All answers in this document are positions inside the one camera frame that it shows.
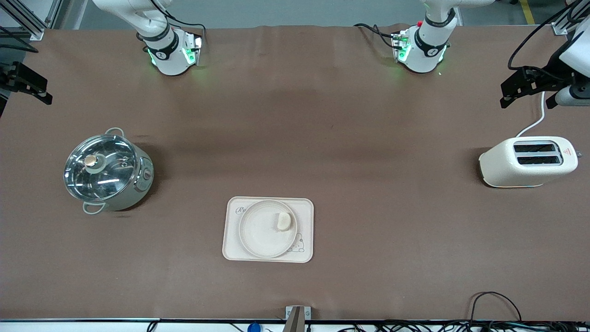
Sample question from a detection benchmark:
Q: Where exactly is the round beige plate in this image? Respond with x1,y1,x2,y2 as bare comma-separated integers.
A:
239,200,298,259

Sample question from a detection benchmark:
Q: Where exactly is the cream two-slot toaster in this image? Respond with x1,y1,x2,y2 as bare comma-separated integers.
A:
478,136,582,188

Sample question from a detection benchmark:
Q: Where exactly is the glass pot lid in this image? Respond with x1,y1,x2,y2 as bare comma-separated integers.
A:
64,134,139,202

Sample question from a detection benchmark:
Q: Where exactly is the steel pot with glass lid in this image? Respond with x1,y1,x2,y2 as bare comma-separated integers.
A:
64,128,154,215

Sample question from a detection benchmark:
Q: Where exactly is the brown table cover mat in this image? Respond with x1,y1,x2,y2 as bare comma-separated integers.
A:
0,24,590,322

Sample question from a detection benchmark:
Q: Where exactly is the beige rabbit print tray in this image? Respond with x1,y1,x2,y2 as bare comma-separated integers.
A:
223,197,314,263

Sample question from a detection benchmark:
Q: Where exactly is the white toaster power cable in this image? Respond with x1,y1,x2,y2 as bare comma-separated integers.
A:
515,91,547,138

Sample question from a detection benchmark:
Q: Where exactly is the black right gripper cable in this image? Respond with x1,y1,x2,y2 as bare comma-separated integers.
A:
0,27,40,53

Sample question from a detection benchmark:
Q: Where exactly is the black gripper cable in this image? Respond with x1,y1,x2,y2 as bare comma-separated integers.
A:
507,2,577,74
0,27,40,53

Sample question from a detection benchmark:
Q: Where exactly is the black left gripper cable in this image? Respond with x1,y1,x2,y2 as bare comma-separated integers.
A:
507,2,577,74

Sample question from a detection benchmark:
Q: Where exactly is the aluminium frame profile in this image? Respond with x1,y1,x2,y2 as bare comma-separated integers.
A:
551,0,590,36
0,0,63,41

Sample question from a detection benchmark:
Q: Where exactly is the black left arm base cable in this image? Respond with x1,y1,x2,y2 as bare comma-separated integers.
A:
354,23,398,49

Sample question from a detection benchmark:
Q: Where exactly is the black arm base cable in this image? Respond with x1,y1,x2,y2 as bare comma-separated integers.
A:
159,5,207,47
354,23,398,49

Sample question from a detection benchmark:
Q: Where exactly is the black right arm base cable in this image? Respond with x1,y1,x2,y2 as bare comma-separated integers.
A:
159,5,207,47

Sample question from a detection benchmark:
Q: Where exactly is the black looped cable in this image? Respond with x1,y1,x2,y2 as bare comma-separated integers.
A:
469,291,522,323

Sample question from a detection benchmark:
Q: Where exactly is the black cable bundle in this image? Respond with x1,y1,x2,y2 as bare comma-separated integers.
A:
336,320,590,332

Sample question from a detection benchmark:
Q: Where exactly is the grey metal camera bracket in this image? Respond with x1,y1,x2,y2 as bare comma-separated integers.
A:
285,306,311,332

